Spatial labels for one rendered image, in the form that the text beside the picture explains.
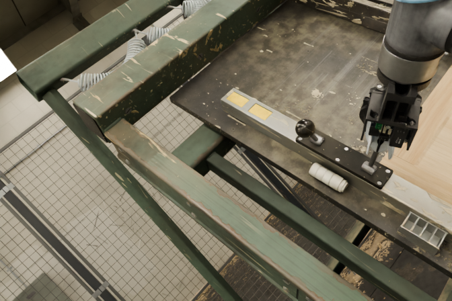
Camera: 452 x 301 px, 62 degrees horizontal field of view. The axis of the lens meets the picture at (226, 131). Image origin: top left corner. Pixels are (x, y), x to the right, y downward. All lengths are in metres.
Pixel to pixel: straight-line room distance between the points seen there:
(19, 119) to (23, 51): 0.95
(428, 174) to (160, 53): 0.68
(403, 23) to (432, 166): 0.44
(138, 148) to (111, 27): 0.70
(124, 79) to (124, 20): 0.56
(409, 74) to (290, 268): 0.37
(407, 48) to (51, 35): 5.61
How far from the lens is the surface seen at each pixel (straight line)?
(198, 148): 0.94
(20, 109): 5.66
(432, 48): 0.52
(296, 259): 0.70
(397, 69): 0.54
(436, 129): 0.94
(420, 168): 0.87
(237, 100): 0.92
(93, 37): 1.45
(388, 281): 0.82
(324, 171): 0.81
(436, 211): 0.80
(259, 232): 0.72
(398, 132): 0.60
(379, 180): 0.79
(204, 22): 1.08
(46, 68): 1.41
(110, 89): 0.96
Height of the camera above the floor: 1.66
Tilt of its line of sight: 3 degrees down
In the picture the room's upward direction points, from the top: 42 degrees counter-clockwise
